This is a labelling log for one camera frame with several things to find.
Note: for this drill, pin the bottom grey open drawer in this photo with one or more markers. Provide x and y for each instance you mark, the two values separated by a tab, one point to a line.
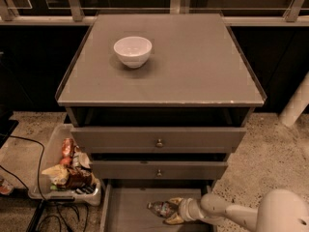
125	205

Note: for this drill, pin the metal window railing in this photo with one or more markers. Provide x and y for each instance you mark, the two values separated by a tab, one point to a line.
235	13

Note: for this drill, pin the grey drawer cabinet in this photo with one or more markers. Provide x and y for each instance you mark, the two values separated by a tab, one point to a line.
196	76

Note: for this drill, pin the brass drawer knob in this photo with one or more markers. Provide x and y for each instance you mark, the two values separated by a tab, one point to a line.
158	173
159	143

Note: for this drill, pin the clear plastic storage bin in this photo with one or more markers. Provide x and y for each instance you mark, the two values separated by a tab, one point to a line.
41	188

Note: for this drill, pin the red snack can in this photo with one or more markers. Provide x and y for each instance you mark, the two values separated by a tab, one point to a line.
67	148

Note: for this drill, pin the yellow snack bag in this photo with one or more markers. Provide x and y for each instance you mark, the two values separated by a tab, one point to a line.
58	174

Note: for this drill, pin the white ceramic bowl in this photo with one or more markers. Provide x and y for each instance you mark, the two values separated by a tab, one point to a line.
133	51

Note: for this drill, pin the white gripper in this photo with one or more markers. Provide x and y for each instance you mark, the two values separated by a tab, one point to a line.
185	209

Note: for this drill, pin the top grey drawer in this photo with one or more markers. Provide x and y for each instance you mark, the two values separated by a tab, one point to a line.
184	140

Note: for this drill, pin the brown snack packet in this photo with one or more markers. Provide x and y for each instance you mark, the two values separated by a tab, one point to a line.
79	178

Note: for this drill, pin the clear plastic water bottle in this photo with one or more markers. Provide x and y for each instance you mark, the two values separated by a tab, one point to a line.
163	209

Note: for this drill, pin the brass top drawer knob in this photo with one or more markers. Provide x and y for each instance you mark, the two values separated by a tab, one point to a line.
159	143

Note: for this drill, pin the brass middle drawer knob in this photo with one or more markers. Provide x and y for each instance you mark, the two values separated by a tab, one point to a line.
158	173

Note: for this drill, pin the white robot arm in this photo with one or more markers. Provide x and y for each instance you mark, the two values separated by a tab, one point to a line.
266	186

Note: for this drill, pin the red white floor object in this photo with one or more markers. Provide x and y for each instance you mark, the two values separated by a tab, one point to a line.
6	188

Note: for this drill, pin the middle grey drawer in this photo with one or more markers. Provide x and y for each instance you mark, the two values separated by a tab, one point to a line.
171	170

